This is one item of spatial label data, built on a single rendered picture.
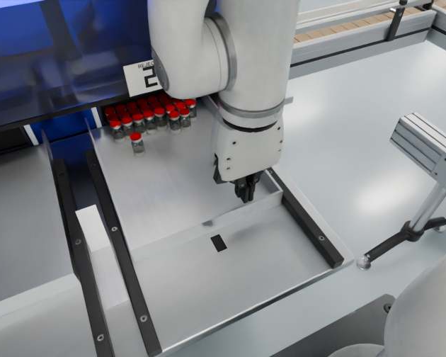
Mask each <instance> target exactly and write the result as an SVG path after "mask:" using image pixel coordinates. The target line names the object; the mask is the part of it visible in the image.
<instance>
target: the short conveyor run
mask: <svg viewBox="0 0 446 357"><path fill-rule="evenodd" d="M431 1H432V0H357V1H351V2H347V3H344V4H338V5H334V6H328V7H325V8H319V9H315V10H312V11H305V12H302V13H298V17H297V25H296V31H295V39H294V44H293V49H292V58H291V62H290V71H289V76H288V80H291V79H295V78H298V77H302V76H305V75H308V74H313V73H316V72H320V71H323V70H326V69H330V68H333V67H337V66H341V65H343V64H347V63H351V62H355V61H358V60H363V59H365V58H368V57H373V56H375V55H380V54H383V53H385V52H390V51H393V50H398V49H401V48H403V47H408V46H411V45H415V44H418V43H422V42H425V39H426V38H427V35H428V33H429V30H430V28H431V26H432V24H433V21H434V20H435V17H436V13H437V12H436V11H432V10H426V9H424V8H421V7H420V6H419V5H422V4H428V3H431Z"/></svg>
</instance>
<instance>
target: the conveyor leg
mask: <svg viewBox="0 0 446 357"><path fill-rule="evenodd" d="M445 197H446V189H445V188H444V187H442V186H441V185H440V184H439V183H438V182H437V183H436V184H435V186H434V188H433V189H432V191H431V192H430V193H429V195H428V197H427V198H426V199H425V201H424V202H423V204H422V206H421V207H420V208H419V210H418V212H417V213H416V214H415V215H414V217H413V219H412V220H411V221H410V223H409V224H408V228H409V229H410V230H411V231H413V232H420V231H421V230H422V229H423V227H424V226H425V224H426V223H427V221H429V219H430V218H431V216H432V215H433V213H434V212H435V211H436V210H437V208H438V207H439V205H440V204H441V202H442V201H443V200H444V199H445Z"/></svg>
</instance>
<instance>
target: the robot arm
mask: <svg viewBox="0 0 446 357"><path fill-rule="evenodd" d="M208 2H209V0H147V8H148V22H149V34H150V40H151V56H152V57H153V61H154V71H155V72H156V75H157V78H158V80H159V84H160V85H161V87H162V88H163V90H164V91H165V92H166V93H167V94H168V95H169V96H171V97H173V98H177V99H189V98H197V97H201V96H206V95H208V94H213V93H216V92H218V110H219V111H218V112H217V113H216V116H215V119H214V122H213V126H212V134H211V142H210V162H211V164H212V166H215V165H216V168H215V172H214V176H213V179H214V180H215V182H216V184H221V183H227V182H228V181H229V182H230V183H232V184H235V187H234V192H235V194H236V196H237V197H238V198H241V199H242V201H243V202H244V203H247V202H248V201H252V200H253V194H254V192H255V187H256V183H258V182H259V180H260V177H261V174H262V173H263V172H264V171H265V170H266V169H267V168H269V167H271V166H274V165H275V164H277V163H278V162H279V161H280V158H281V155H282V147H283V140H284V123H283V116H282V113H283V108H284V104H285V94H286V90H287V81H288V76H289V71H290V62H291V58H292V49H293V44H294V39H295V31H296V25H297V17H298V12H299V3H300V0H217V5H216V8H215V11H214V12H213V14H212V15H210V16H208V17H205V18H204V16H205V10H206V8H207V5H208ZM328 357H446V254H445V255H444V256H442V257H441V258H440V259H438V260H437V261H436V262H435V263H433V264H432V265H430V266H429V267H428V268H427V269H425V270H424V271H423V272H422V273H421V274H420V275H419V276H417V277H416V278H415V279H414V280H413V281H412V282H411V283H410V284H409V285H408V286H407V287H406V288H405V289H404V290H403V291H402V292H401V294H400V295H399V296H398V298H397V299H396V300H395V301H394V304H393V305H392V306H391V309H390V311H389V314H388V315H387V320H386V324H385V328H384V346H380V345H376V344H355V345H351V346H346V347H344V348H341V349H339V350H337V351H335V352H334V353H332V354H331V355H330V356H328Z"/></svg>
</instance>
